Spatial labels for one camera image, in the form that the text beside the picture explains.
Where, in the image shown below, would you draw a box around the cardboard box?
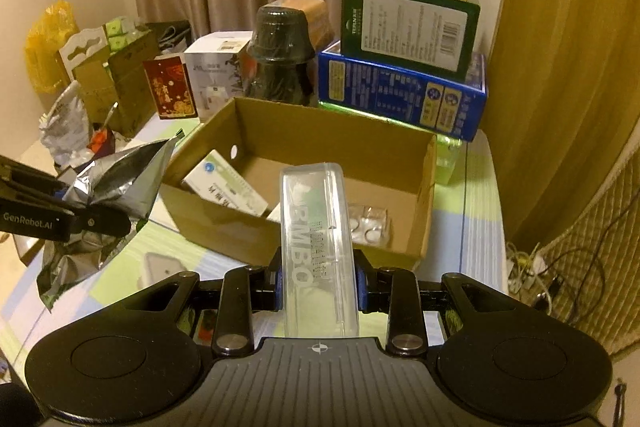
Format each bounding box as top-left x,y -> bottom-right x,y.
159,97 -> 438,272

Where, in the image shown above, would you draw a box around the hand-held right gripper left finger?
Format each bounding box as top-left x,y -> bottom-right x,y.
122,249 -> 282,356

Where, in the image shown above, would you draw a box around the red gift box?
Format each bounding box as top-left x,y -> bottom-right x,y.
143,54 -> 198,121

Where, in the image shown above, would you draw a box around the paper bag with handles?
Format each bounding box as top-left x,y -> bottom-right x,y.
145,21 -> 193,58

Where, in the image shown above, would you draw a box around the dark green carton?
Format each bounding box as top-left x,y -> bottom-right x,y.
340,0 -> 482,82

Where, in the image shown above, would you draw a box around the dark glass jar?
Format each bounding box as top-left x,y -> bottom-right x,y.
246,5 -> 317,108

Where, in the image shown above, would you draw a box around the quilted chair cover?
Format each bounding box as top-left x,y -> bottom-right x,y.
542,152 -> 640,353

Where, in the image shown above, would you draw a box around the brown cardboard carton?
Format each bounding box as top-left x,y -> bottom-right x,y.
75,29 -> 161,138

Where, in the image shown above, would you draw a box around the white plastic spoon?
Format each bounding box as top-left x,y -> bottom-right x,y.
142,251 -> 183,288

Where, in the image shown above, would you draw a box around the yellow-brown curtain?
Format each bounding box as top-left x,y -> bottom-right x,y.
487,0 -> 640,248

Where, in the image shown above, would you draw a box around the crinkled white plastic bag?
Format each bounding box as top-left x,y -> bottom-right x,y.
40,82 -> 98,168

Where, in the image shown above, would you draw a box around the white green-striped medicine box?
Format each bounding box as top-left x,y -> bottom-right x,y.
181,150 -> 271,218

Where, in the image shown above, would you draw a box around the white power strip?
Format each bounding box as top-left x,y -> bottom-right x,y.
505,242 -> 551,298

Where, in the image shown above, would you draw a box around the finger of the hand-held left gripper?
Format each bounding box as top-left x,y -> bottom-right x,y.
62,203 -> 132,240
0,158 -> 76,204

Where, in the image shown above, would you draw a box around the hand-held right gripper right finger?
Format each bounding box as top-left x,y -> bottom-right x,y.
355,252 -> 507,356

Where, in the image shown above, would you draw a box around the white humidifier box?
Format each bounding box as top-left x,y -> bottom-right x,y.
184,32 -> 253,122

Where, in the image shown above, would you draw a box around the clear blister pack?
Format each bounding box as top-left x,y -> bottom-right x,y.
347,203 -> 393,244

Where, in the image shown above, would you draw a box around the yellow plastic bag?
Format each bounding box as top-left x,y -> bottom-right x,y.
26,1 -> 81,95

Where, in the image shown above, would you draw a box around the large blue carton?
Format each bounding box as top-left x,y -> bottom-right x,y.
317,39 -> 488,142

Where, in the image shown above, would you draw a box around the green medicine box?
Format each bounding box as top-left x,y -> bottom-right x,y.
439,307 -> 463,339

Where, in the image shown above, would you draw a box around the green tissue packs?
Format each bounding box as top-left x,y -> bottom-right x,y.
102,18 -> 141,50

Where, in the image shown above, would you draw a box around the silver foil bag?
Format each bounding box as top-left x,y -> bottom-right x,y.
37,138 -> 178,313

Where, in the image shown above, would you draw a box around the clear plastic case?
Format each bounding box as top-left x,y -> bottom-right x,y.
279,163 -> 362,339

